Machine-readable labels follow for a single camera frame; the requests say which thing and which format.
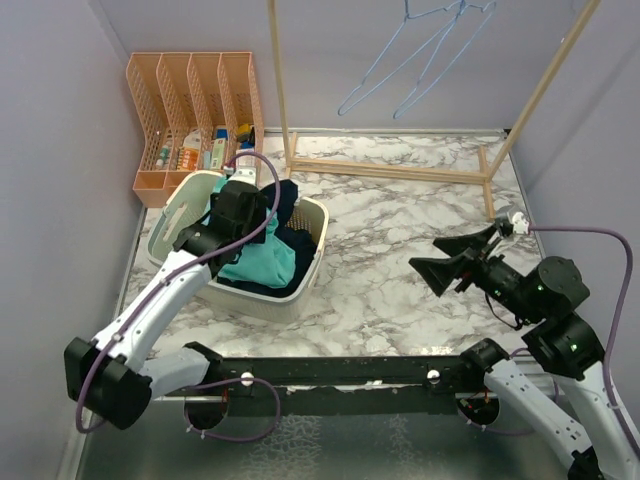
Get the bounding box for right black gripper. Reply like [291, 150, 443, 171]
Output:
[410, 221, 542, 322]

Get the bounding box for teal t shirt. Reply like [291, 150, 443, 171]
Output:
[217, 179, 298, 289]

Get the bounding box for navy blue t shirt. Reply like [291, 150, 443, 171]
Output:
[235, 183, 317, 298]

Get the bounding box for blue hanger of teal shirt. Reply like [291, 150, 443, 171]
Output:
[337, 1, 447, 117]

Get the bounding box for light blue wire hanger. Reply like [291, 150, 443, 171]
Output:
[392, 1, 498, 120]

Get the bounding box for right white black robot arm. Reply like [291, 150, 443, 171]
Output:
[409, 220, 639, 479]

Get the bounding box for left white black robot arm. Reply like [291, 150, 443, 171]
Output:
[63, 180, 272, 430]

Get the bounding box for wooden clothes rack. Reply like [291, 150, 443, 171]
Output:
[264, 0, 606, 223]

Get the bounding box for white blue box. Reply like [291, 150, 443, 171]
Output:
[237, 142, 255, 153]

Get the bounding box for yellow black sponge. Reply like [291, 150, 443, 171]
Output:
[236, 123, 252, 143]

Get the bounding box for green white box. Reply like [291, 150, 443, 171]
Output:
[211, 128, 228, 170]

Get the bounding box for cream plastic laundry basket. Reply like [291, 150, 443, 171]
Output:
[146, 171, 329, 323]

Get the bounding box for orange white packet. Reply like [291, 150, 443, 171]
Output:
[176, 129, 203, 171]

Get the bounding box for orange plastic file organizer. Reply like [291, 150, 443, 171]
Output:
[126, 52, 264, 208]

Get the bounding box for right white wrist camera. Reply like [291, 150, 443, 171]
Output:
[489, 206, 530, 256]

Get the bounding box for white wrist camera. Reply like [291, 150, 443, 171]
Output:
[223, 166, 258, 186]
[489, 206, 530, 256]

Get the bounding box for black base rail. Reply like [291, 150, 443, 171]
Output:
[169, 341, 508, 424]

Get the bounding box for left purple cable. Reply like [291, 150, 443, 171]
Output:
[74, 151, 282, 443]

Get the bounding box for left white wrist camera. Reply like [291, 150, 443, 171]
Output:
[223, 166, 258, 186]

